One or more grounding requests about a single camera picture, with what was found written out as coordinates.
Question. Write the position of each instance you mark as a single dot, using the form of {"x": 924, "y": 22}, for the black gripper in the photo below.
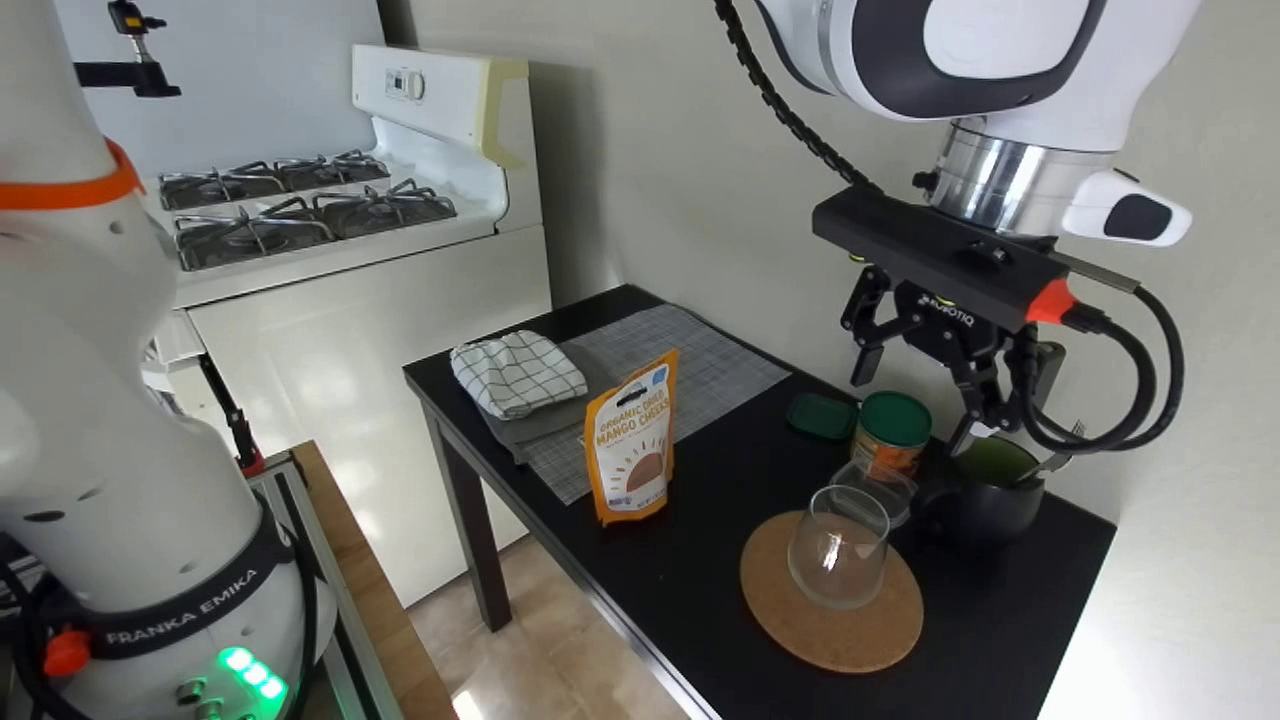
{"x": 943, "y": 327}

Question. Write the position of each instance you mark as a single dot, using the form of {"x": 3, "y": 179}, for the black mug green inside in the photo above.
{"x": 994, "y": 496}

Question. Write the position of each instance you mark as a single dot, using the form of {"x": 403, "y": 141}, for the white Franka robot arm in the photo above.
{"x": 122, "y": 442}

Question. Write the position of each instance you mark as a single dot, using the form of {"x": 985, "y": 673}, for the grey woven placemat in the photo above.
{"x": 695, "y": 360}

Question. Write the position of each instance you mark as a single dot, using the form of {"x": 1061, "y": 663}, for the orange jar with green lid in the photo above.
{"x": 893, "y": 433}

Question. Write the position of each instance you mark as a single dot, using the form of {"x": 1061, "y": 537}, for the dark green round lid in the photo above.
{"x": 817, "y": 418}

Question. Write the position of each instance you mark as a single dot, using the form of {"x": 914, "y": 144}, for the small clear plastic container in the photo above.
{"x": 890, "y": 486}

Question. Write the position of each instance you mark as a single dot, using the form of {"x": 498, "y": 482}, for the clear glass cup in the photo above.
{"x": 839, "y": 546}

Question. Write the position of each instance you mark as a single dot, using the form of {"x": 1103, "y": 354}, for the round cork coaster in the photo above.
{"x": 827, "y": 634}

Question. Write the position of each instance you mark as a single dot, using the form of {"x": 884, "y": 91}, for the black table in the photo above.
{"x": 695, "y": 562}

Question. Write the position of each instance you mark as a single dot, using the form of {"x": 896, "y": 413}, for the orange snack pouch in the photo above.
{"x": 635, "y": 445}

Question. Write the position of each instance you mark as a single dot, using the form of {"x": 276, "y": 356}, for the grey pot holder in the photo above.
{"x": 542, "y": 424}

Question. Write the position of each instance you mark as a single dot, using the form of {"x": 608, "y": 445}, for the white checked dish towel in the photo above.
{"x": 519, "y": 375}

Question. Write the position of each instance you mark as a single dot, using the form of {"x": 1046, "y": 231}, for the wooden board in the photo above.
{"x": 383, "y": 602}

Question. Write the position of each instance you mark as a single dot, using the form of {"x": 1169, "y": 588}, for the white stove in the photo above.
{"x": 344, "y": 241}

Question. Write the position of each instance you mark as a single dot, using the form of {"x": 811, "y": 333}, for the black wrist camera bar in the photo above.
{"x": 935, "y": 253}

